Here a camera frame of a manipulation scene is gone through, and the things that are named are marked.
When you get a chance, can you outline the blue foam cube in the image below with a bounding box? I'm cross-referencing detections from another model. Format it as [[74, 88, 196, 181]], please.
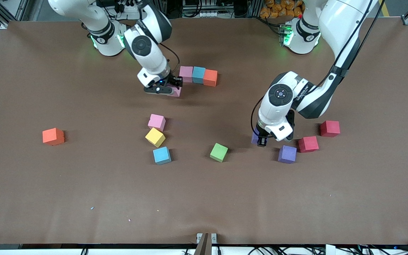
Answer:
[[192, 66, 206, 84], [153, 146, 172, 165]]

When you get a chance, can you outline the orange foam cube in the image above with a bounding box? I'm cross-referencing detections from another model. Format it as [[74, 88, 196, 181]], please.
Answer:
[[42, 128, 65, 146], [203, 69, 218, 87]]

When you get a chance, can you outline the red foam cube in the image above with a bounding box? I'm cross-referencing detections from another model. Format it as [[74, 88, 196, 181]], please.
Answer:
[[320, 120, 341, 137], [298, 136, 319, 153]]

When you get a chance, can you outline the green foam cube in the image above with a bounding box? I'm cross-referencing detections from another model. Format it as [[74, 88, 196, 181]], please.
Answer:
[[210, 143, 229, 163]]

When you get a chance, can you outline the yellow foam cube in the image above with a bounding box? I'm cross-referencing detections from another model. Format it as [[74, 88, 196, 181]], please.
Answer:
[[145, 127, 166, 148]]

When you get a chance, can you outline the white power strip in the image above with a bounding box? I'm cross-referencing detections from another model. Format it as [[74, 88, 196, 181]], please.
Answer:
[[114, 0, 144, 15]]

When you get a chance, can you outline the metal equipment rack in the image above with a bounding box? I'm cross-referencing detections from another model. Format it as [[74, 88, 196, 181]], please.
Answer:
[[170, 0, 261, 20]]

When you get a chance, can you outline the brown table cover sheet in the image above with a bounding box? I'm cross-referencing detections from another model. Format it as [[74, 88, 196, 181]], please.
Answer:
[[0, 17, 408, 245]]

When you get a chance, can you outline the pile of orange objects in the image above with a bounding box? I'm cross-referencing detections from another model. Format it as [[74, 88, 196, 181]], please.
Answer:
[[260, 0, 305, 19]]

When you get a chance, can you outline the metal table edge bracket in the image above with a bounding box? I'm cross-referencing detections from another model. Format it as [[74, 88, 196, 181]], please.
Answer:
[[194, 232, 217, 255]]

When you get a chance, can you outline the white table edge rail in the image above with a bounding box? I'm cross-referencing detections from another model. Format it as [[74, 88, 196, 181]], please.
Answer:
[[0, 247, 408, 255]]

